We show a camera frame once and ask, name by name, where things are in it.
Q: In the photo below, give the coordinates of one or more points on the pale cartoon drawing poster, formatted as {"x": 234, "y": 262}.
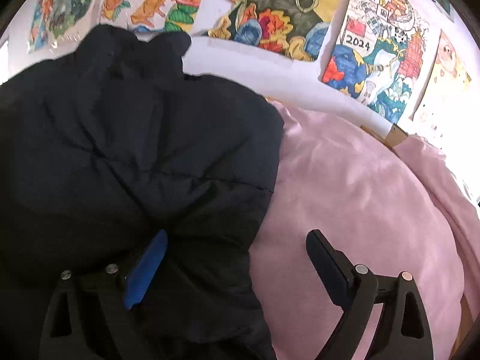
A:
{"x": 447, "y": 83}

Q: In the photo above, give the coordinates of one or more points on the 2024 dragon drawing poster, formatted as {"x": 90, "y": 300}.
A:
{"x": 378, "y": 55}

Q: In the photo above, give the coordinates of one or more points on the pink bed duvet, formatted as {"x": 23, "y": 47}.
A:
{"x": 392, "y": 210}

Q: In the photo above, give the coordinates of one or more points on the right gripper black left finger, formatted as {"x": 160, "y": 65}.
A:
{"x": 87, "y": 316}

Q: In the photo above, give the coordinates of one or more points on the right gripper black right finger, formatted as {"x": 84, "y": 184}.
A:
{"x": 402, "y": 331}

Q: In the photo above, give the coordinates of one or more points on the wooden bed frame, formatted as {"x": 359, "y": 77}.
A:
{"x": 395, "y": 136}

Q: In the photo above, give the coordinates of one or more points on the black puffer jacket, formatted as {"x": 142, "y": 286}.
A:
{"x": 106, "y": 146}

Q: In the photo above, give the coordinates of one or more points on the dark fish flowers drawing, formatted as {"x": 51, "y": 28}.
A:
{"x": 293, "y": 28}

